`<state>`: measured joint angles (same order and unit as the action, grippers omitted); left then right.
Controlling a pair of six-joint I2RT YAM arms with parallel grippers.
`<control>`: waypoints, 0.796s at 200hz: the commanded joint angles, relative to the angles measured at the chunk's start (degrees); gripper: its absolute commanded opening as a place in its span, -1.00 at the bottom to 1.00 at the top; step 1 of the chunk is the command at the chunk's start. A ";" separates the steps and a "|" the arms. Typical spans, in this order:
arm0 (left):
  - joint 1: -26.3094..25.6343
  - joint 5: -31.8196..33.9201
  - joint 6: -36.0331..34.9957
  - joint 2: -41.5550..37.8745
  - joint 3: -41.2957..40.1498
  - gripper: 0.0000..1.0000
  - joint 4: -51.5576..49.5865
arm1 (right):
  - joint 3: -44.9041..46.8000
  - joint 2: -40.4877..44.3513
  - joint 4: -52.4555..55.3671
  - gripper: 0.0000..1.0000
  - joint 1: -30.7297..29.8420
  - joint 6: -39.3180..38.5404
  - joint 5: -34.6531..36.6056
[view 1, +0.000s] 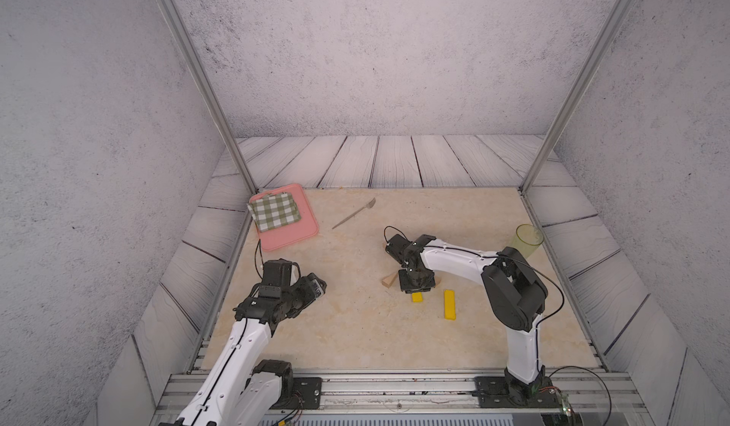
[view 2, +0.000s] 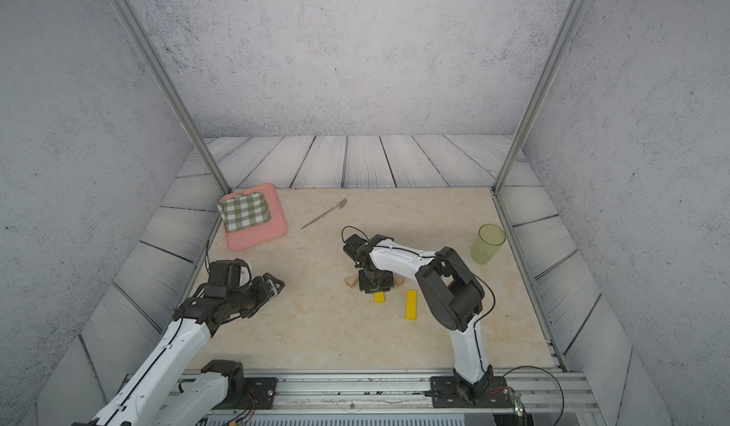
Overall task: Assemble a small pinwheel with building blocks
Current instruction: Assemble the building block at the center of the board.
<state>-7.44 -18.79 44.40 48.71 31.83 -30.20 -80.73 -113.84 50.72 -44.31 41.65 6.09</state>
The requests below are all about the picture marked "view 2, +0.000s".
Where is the right aluminium frame post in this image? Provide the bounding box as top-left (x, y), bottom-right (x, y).
top-left (492, 0), bottom-right (589, 196)

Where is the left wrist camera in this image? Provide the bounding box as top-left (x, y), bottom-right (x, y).
top-left (203, 259), bottom-right (252, 299)

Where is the pink plastic tray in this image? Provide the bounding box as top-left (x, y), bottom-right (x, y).
top-left (217, 184), bottom-right (288, 251)

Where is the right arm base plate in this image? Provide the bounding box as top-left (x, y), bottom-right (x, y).
top-left (425, 375), bottom-right (514, 409)

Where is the green checkered cloth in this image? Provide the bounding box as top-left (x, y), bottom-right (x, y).
top-left (217, 192), bottom-right (271, 232)

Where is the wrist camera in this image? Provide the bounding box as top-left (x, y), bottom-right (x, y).
top-left (343, 234), bottom-right (379, 269)
top-left (203, 259), bottom-right (252, 299)

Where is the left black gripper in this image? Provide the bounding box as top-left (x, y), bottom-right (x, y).
top-left (226, 271), bottom-right (286, 317)

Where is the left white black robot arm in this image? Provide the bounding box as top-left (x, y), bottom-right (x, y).
top-left (87, 273), bottom-right (285, 425)

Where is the metal fork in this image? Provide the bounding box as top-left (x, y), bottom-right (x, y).
top-left (302, 198), bottom-right (348, 230)

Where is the left aluminium frame post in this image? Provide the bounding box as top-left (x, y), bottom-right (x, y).
top-left (108, 0), bottom-right (232, 194)

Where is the wooden triangle block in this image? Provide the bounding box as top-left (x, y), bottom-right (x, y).
top-left (394, 274), bottom-right (406, 288)
top-left (344, 275), bottom-right (359, 288)

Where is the aluminium frame post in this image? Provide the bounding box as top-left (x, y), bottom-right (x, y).
top-left (108, 0), bottom-right (232, 194)
top-left (492, 0), bottom-right (589, 196)

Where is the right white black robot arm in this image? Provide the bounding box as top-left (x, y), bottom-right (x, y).
top-left (343, 234), bottom-right (494, 404)

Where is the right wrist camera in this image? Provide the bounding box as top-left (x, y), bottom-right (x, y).
top-left (343, 234), bottom-right (379, 269)

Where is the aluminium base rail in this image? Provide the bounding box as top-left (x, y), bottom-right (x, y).
top-left (165, 368), bottom-right (603, 425)

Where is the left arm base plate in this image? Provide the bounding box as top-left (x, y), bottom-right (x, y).
top-left (220, 377), bottom-right (279, 411)

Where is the green translucent cup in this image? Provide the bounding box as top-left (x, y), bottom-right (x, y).
top-left (471, 224), bottom-right (507, 264)

